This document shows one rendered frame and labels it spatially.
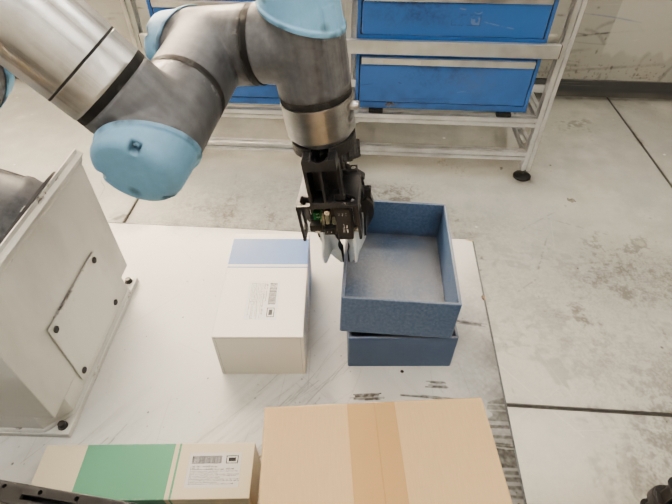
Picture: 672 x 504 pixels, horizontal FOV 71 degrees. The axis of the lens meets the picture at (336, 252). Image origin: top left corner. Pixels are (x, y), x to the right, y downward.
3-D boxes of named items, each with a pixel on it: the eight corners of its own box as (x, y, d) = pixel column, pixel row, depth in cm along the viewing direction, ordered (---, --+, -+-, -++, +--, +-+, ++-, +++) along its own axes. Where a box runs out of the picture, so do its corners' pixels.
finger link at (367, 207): (342, 238, 64) (331, 186, 58) (343, 229, 65) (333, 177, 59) (377, 236, 63) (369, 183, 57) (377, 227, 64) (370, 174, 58)
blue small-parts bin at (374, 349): (345, 267, 83) (346, 237, 78) (430, 267, 83) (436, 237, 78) (347, 366, 69) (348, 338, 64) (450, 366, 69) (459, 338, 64)
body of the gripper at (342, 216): (302, 245, 57) (280, 160, 49) (311, 201, 63) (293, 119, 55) (365, 243, 56) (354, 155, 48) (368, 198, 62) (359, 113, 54)
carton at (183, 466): (46, 519, 55) (22, 501, 50) (67, 465, 59) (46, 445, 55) (255, 516, 55) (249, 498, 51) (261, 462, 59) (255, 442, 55)
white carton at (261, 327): (242, 272, 82) (234, 233, 76) (311, 272, 82) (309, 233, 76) (222, 373, 68) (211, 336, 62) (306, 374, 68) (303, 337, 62)
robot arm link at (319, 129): (286, 82, 52) (360, 75, 51) (294, 120, 55) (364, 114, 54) (273, 116, 47) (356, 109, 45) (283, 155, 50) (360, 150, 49)
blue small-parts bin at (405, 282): (346, 231, 78) (348, 197, 73) (438, 237, 77) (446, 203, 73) (339, 331, 64) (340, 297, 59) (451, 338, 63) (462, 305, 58)
